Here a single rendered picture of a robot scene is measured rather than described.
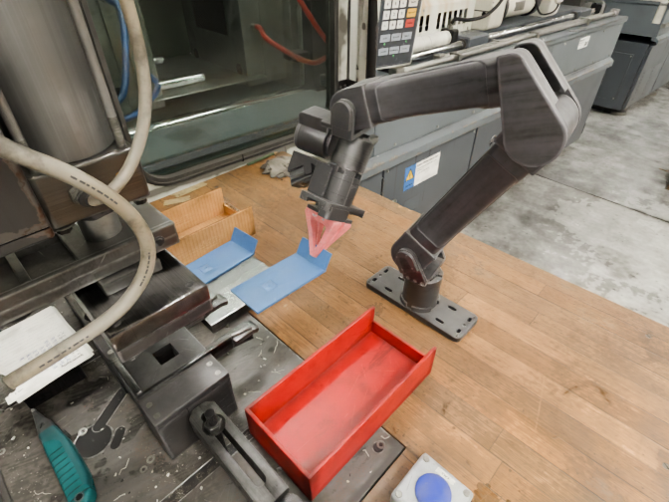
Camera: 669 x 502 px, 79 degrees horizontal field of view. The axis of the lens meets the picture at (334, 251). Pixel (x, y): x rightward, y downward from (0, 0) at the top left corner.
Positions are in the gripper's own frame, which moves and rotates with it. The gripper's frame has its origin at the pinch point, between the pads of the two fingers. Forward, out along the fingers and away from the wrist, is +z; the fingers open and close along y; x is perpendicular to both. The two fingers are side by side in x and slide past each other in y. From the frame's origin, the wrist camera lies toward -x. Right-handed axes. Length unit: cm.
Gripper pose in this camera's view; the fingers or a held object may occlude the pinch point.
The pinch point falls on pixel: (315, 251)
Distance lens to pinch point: 68.0
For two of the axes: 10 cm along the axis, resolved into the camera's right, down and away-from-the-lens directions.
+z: -3.5, 9.1, 2.2
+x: 7.2, 4.1, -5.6
